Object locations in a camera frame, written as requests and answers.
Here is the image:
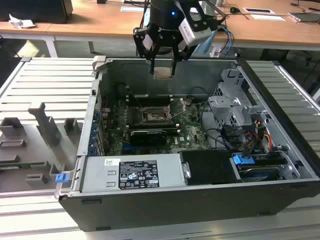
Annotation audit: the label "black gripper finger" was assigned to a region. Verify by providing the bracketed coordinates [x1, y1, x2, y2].
[170, 37, 194, 76]
[132, 26, 157, 76]

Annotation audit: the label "silver CPU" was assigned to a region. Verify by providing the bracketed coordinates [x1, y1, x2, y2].
[152, 66, 173, 80]

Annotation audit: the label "CPU socket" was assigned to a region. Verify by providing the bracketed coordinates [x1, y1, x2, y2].
[140, 106, 176, 125]

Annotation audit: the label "pale blue teach pendant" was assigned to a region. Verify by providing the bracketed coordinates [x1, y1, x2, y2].
[194, 31, 221, 56]

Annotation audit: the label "wooden desk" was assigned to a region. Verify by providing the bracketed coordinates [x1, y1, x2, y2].
[0, 0, 320, 52]

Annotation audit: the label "black RAM slots bank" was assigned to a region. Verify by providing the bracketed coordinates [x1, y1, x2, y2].
[128, 121, 181, 131]
[127, 94, 174, 108]

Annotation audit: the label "silver metal drive cage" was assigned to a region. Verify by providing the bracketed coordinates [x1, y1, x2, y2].
[206, 68, 266, 131]

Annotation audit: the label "green motherboard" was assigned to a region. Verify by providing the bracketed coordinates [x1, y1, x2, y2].
[101, 96, 213, 155]

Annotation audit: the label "black graphics card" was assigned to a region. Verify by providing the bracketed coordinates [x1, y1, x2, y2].
[129, 128, 168, 146]

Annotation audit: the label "white paper sheet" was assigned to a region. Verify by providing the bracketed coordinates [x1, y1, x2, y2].
[250, 14, 286, 22]

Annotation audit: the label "black box on desk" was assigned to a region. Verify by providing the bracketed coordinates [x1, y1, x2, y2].
[0, 0, 74, 25]

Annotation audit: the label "black plastic shroud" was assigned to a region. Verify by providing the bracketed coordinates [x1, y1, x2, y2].
[179, 149, 242, 186]

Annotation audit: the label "blue disk carrier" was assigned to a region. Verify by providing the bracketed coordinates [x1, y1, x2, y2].
[231, 153, 255, 166]

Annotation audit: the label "crumpled white paper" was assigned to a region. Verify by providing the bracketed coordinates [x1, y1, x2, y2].
[8, 13, 36, 30]

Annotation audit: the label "grey power supply unit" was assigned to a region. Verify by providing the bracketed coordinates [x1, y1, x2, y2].
[81, 153, 188, 194]

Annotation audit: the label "grey parts rack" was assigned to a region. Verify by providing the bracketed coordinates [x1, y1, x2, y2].
[0, 101, 85, 194]

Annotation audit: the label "black open PC case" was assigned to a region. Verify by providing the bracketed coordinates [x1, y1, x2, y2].
[54, 55, 320, 232]

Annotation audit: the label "green RAM stick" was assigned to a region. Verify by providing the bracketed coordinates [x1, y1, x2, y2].
[0, 162, 46, 169]

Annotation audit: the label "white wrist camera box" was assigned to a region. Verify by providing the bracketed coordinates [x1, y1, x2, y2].
[178, 16, 214, 48]

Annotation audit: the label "grey case handle latch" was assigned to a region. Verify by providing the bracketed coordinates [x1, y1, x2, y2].
[91, 55, 109, 74]

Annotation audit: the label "blue cable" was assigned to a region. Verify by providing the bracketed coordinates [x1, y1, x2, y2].
[219, 24, 235, 58]

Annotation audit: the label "yellow and red wires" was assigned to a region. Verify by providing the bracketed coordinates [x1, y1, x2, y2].
[246, 131, 273, 153]

